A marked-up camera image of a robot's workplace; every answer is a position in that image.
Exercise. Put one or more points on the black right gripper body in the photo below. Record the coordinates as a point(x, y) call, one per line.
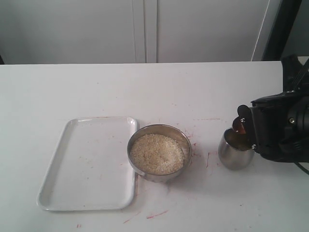
point(281, 124)

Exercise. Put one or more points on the brown wooden spoon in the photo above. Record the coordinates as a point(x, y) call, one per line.
point(237, 126)

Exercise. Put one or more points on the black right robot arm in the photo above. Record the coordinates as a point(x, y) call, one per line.
point(295, 75)

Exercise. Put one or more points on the small steel cup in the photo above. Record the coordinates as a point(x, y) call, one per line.
point(235, 151)

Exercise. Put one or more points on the steel bowl of rice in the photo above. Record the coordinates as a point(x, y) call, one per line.
point(159, 153)

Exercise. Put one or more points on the white rectangular plastic tray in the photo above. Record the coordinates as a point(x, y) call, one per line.
point(90, 169)

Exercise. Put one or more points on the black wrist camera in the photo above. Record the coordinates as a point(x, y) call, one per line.
point(246, 119)

